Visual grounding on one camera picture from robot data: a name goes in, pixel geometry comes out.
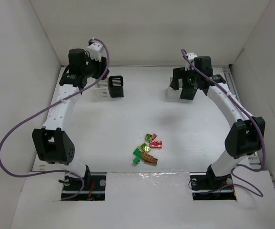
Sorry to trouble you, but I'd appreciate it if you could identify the lime green lego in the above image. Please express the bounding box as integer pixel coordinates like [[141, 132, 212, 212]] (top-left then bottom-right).
[[145, 134, 153, 141], [140, 143, 151, 153]]

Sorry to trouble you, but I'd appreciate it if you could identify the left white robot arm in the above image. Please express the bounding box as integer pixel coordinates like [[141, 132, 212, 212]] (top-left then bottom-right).
[[32, 43, 108, 185]]

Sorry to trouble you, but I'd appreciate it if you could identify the left white slotted bin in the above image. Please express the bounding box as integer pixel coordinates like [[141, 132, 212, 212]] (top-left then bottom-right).
[[95, 79, 110, 98]]

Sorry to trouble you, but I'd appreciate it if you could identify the black slotted bin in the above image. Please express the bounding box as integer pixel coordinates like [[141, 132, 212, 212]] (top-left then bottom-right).
[[108, 75, 124, 98], [180, 86, 198, 100]]

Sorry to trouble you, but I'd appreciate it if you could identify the right white slotted bin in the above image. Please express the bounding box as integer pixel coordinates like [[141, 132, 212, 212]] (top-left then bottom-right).
[[166, 77, 183, 99]]

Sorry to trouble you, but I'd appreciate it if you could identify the orange lego plate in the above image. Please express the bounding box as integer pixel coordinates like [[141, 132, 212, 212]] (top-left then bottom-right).
[[140, 152, 158, 166]]

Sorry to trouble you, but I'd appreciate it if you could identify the white slotted bin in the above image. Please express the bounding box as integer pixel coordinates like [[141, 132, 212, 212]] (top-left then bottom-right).
[[166, 77, 183, 99], [95, 79, 110, 98]]

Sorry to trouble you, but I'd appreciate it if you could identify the left black slotted bin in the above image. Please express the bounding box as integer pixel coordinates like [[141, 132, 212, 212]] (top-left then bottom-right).
[[108, 75, 124, 98]]

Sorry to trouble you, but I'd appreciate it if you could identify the green square lego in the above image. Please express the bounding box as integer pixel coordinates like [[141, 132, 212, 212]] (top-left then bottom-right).
[[133, 148, 142, 157]]

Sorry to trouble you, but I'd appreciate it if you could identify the right black slotted bin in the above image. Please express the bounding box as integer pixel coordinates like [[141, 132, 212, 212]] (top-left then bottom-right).
[[180, 86, 198, 100]]

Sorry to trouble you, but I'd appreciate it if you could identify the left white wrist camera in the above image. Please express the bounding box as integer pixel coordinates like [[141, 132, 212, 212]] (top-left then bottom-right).
[[86, 41, 103, 62]]

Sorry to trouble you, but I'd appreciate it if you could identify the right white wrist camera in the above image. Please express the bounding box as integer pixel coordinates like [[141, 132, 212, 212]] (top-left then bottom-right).
[[184, 52, 197, 71]]

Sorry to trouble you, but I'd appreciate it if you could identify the red lego plate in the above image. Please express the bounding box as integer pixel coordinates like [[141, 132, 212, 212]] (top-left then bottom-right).
[[150, 140, 163, 149]]

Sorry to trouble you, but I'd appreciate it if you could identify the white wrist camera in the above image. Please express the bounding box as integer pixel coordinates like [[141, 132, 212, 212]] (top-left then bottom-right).
[[86, 41, 103, 62], [184, 52, 197, 71]]

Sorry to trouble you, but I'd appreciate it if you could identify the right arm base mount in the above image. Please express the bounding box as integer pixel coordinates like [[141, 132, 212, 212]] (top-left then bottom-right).
[[188, 172, 237, 201]]

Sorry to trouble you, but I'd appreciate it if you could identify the aluminium rail right side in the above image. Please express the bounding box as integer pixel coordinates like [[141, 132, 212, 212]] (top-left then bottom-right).
[[215, 78, 265, 176]]

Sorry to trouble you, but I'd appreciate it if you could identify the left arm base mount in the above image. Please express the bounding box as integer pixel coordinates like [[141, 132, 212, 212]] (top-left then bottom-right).
[[58, 172, 107, 201]]

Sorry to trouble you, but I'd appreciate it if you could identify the green L-shaped lego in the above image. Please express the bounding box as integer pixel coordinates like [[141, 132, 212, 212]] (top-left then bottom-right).
[[133, 156, 142, 165]]

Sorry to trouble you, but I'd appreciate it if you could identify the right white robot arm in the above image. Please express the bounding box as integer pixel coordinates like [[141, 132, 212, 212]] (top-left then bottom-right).
[[169, 52, 265, 190]]

